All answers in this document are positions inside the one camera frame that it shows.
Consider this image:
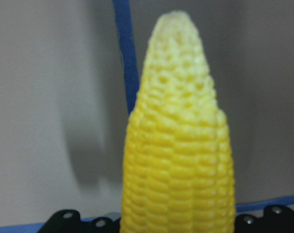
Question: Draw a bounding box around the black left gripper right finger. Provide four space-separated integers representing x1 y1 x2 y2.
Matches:
234 205 294 233

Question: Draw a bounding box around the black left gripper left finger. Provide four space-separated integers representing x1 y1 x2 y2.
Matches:
39 209 121 233

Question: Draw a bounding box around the yellow plastic corn cob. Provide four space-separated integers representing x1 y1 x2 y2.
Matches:
120 11 236 233

